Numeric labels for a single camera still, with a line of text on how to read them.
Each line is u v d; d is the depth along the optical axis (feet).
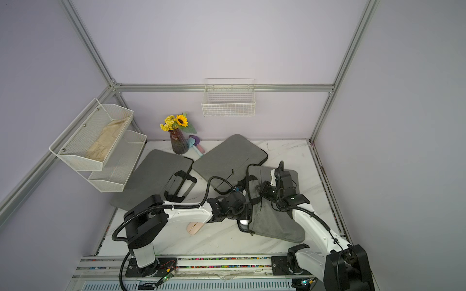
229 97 3.50
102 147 2.51
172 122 3.08
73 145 2.24
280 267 2.35
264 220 2.62
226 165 3.42
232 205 2.20
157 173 3.39
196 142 3.82
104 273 2.40
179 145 3.72
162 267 2.39
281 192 2.09
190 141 3.83
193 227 2.69
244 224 2.75
